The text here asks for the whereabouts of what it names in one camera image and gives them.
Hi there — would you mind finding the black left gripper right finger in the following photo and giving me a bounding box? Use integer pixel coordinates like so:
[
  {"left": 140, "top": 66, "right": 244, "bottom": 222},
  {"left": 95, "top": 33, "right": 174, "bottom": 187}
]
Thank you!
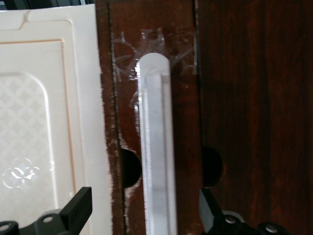
[{"left": 199, "top": 187, "right": 291, "bottom": 235}]

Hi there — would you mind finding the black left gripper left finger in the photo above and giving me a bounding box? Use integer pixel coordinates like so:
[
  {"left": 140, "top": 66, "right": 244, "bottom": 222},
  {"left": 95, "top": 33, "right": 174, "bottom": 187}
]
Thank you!
[{"left": 0, "top": 187, "right": 93, "bottom": 235}]

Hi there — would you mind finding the white drawer handle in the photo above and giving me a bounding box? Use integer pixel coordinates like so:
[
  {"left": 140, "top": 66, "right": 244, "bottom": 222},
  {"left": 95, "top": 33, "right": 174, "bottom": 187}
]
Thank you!
[{"left": 136, "top": 52, "right": 178, "bottom": 235}]

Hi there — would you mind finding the plain dark brown drawer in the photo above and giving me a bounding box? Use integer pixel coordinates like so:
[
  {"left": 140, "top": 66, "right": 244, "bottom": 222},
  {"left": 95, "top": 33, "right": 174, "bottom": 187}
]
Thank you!
[{"left": 195, "top": 0, "right": 313, "bottom": 235}]

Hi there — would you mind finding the clear adhesive tape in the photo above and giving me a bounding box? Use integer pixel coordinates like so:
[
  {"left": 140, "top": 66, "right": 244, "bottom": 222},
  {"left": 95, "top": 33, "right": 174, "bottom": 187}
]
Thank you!
[{"left": 111, "top": 28, "right": 199, "bottom": 84}]

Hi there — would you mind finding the brown wooden cabinet frame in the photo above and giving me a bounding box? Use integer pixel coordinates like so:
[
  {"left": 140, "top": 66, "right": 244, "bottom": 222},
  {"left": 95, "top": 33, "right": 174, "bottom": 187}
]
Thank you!
[{"left": 96, "top": 0, "right": 128, "bottom": 235}]

